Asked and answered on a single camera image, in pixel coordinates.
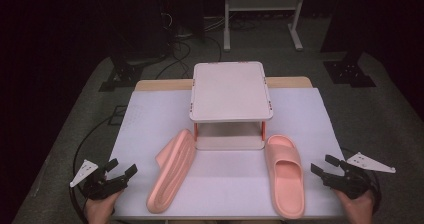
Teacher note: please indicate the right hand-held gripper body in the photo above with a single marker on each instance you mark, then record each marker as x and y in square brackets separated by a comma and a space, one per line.
[351, 182]

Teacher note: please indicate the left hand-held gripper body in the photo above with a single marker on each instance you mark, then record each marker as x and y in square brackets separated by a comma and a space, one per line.
[100, 185]

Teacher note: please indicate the pink slipper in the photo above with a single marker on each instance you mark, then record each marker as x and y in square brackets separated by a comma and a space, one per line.
[173, 174]
[286, 184]

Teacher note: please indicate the white rack with orange legs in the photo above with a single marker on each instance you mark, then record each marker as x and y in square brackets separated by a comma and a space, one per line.
[230, 90]

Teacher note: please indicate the person's left hand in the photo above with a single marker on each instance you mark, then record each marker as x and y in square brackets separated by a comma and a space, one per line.
[100, 210]

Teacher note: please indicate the person's right hand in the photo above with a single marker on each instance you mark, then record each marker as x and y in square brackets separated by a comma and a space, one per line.
[360, 210]

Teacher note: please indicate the black stand base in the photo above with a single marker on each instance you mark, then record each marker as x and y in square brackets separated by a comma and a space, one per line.
[348, 72]
[125, 74]

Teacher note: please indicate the white metal stand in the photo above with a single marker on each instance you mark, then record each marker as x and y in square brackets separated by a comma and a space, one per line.
[263, 3]

